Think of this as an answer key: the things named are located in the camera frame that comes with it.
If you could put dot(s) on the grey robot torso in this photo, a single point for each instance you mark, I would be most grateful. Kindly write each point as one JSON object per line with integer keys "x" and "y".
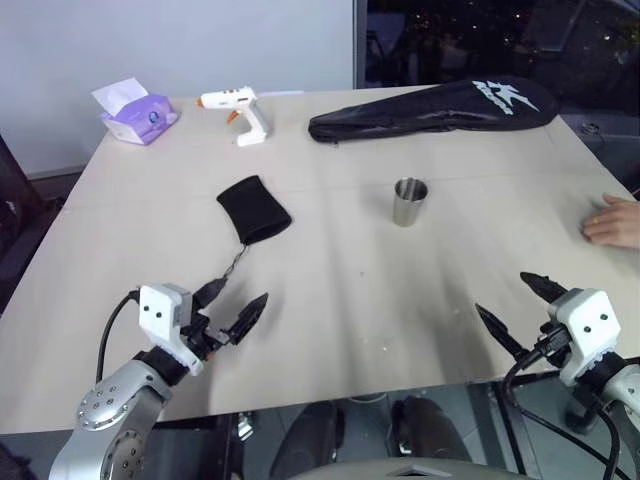
{"x": 400, "y": 470}

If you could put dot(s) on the dark rounded shape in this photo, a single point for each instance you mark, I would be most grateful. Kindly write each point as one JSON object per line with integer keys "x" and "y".
{"x": 305, "y": 440}

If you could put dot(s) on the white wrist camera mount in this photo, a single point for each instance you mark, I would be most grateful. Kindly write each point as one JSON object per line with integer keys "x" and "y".
{"x": 585, "y": 320}
{"x": 159, "y": 312}

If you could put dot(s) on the person's bare hand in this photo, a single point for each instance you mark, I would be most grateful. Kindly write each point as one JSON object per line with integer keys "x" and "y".
{"x": 617, "y": 225}

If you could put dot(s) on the black racket cover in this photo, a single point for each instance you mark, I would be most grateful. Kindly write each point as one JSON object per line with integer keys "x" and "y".
{"x": 450, "y": 112}

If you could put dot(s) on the purple tissue pack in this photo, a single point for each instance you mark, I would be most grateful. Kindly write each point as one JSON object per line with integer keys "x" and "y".
{"x": 142, "y": 120}

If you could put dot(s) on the stainless steel cup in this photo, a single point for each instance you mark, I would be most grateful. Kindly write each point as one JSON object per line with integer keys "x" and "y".
{"x": 410, "y": 205}

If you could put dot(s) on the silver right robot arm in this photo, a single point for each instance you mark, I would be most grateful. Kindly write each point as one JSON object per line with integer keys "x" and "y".
{"x": 625, "y": 400}

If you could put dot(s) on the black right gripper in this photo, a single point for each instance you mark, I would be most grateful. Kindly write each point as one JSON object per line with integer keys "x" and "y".
{"x": 554, "y": 331}

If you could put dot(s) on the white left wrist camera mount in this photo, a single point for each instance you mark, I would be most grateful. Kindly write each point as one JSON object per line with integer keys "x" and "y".
{"x": 159, "y": 312}

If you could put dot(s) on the white hot glue gun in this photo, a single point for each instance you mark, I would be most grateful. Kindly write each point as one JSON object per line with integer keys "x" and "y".
{"x": 250, "y": 117}

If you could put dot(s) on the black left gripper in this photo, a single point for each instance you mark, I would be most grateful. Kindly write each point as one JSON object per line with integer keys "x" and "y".
{"x": 202, "y": 336}

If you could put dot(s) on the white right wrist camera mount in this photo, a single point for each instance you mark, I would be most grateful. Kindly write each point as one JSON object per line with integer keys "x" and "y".
{"x": 585, "y": 320}

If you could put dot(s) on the dark glass window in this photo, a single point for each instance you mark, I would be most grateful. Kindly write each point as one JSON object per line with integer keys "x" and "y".
{"x": 500, "y": 40}

